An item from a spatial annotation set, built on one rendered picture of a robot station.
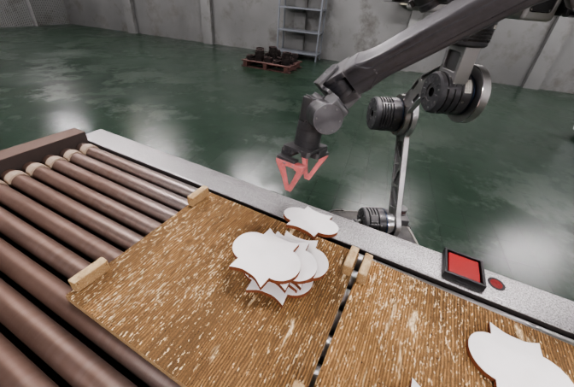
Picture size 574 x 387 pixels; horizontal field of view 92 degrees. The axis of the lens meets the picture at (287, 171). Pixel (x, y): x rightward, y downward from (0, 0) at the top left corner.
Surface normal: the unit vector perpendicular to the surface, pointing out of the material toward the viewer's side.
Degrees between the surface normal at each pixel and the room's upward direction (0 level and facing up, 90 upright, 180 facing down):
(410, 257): 0
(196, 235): 0
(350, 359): 0
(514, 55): 90
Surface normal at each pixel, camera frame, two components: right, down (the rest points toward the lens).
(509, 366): 0.07, -0.84
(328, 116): 0.18, 0.40
